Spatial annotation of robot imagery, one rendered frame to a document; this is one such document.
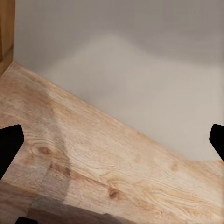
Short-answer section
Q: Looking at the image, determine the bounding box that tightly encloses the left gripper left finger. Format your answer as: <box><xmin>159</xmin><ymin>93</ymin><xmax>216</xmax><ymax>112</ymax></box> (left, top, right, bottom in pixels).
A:
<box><xmin>0</xmin><ymin>124</ymin><xmax>24</xmax><ymax>180</ymax></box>

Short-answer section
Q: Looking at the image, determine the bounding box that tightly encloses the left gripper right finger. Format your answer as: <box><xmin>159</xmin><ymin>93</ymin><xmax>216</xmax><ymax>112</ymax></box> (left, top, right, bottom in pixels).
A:
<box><xmin>209</xmin><ymin>124</ymin><xmax>224</xmax><ymax>161</ymax></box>

